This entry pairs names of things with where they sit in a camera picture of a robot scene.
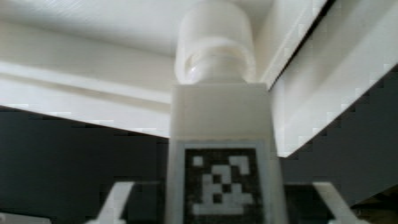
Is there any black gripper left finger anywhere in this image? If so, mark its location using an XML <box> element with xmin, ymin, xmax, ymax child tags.
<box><xmin>84</xmin><ymin>182</ymin><xmax>135</xmax><ymax>224</ymax></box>

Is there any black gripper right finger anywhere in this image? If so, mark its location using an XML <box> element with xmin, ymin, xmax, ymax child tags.
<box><xmin>313</xmin><ymin>182</ymin><xmax>370</xmax><ymax>224</ymax></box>

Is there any white table leg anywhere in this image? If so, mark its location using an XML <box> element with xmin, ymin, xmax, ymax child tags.
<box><xmin>165</xmin><ymin>0</ymin><xmax>288</xmax><ymax>224</ymax></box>

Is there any white square tabletop part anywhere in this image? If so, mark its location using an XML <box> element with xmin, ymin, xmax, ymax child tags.
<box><xmin>0</xmin><ymin>0</ymin><xmax>398</xmax><ymax>155</ymax></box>

